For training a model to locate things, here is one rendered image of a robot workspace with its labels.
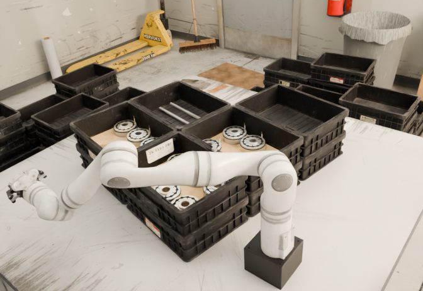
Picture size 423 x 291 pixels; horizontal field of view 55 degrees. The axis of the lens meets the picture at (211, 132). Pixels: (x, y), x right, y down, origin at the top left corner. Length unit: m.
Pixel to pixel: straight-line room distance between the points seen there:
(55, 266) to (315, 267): 0.87
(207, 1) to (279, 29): 1.05
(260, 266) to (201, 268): 0.20
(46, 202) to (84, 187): 0.16
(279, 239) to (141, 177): 0.46
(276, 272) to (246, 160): 0.37
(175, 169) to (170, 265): 0.48
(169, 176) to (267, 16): 3.82
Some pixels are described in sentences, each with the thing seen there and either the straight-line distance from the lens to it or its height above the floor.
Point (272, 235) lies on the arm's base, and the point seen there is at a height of 0.89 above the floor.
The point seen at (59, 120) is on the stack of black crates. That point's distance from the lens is 2.89.
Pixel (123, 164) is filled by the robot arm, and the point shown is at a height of 1.20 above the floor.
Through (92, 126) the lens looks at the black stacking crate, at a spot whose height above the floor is 0.88.
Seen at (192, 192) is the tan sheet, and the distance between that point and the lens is 1.48.
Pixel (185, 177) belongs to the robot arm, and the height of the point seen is 1.14.
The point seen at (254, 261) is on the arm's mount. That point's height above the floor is 0.77.
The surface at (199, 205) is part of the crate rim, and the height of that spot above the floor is 0.92.
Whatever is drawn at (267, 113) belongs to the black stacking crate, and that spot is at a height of 0.83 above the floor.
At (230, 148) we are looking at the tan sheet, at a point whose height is 0.83.
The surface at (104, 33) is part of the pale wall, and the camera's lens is 5.29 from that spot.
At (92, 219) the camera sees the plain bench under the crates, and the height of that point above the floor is 0.70.
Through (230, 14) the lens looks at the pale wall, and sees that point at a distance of 5.01.
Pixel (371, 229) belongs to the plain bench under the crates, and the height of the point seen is 0.70.
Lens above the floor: 1.77
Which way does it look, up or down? 31 degrees down
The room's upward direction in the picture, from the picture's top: 4 degrees counter-clockwise
